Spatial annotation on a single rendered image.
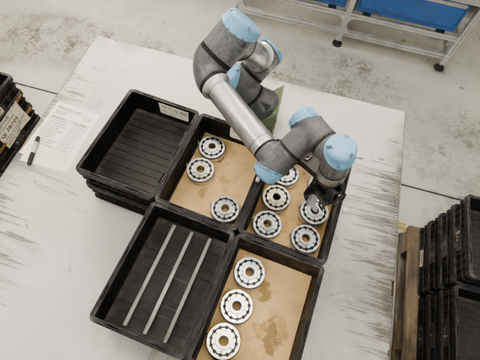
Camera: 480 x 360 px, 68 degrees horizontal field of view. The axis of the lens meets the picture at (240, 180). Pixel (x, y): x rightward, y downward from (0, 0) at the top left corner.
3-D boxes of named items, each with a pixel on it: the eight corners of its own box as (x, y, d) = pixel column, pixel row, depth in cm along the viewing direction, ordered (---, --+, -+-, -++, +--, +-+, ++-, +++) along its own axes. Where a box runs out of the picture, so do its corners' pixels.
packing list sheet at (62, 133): (54, 100, 164) (54, 99, 164) (101, 112, 162) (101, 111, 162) (15, 158, 149) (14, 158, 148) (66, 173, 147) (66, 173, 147)
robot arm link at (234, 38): (244, 65, 155) (193, 38, 104) (268, 38, 150) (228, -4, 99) (263, 85, 154) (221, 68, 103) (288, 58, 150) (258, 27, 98)
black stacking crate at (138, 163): (136, 107, 151) (131, 88, 141) (201, 130, 148) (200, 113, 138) (85, 185, 133) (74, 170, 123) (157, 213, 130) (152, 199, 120)
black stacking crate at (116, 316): (157, 213, 130) (153, 201, 119) (233, 243, 126) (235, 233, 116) (99, 323, 112) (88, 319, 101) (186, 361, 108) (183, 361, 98)
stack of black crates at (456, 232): (418, 226, 206) (466, 193, 166) (471, 241, 204) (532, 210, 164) (415, 296, 187) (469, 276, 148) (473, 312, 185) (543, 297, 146)
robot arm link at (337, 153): (343, 123, 85) (367, 149, 81) (333, 147, 95) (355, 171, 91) (316, 140, 83) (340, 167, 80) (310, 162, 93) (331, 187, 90)
